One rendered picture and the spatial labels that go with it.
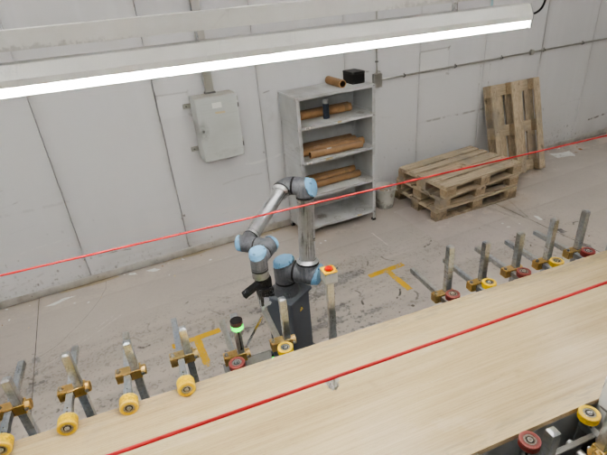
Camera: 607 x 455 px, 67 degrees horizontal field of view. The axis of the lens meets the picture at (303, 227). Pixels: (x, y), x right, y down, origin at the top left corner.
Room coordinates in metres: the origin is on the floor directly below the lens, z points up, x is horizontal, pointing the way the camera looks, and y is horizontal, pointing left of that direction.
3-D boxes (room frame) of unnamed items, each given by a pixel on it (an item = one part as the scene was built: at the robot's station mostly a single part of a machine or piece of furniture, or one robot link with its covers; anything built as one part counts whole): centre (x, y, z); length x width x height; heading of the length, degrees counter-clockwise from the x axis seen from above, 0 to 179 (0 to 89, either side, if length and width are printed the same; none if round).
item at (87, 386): (1.53, 1.11, 0.95); 0.13 x 0.06 x 0.05; 108
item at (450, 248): (2.16, -0.81, 0.92); 0.03 x 0.03 x 0.48; 18
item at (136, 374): (1.60, 0.87, 0.95); 0.13 x 0.06 x 0.05; 108
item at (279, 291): (2.63, 0.16, 0.65); 0.19 x 0.19 x 0.10
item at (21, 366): (1.50, 1.38, 0.95); 0.50 x 0.04 x 0.04; 18
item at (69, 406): (1.58, 1.15, 0.95); 0.50 x 0.04 x 0.04; 18
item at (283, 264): (2.62, 0.15, 0.79); 0.17 x 0.15 x 0.18; 66
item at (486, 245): (2.23, -1.05, 0.87); 0.03 x 0.03 x 0.48; 18
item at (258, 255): (1.99, 0.24, 1.27); 0.10 x 0.09 x 0.12; 156
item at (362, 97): (4.72, -0.35, 0.78); 0.90 x 0.45 x 1.55; 113
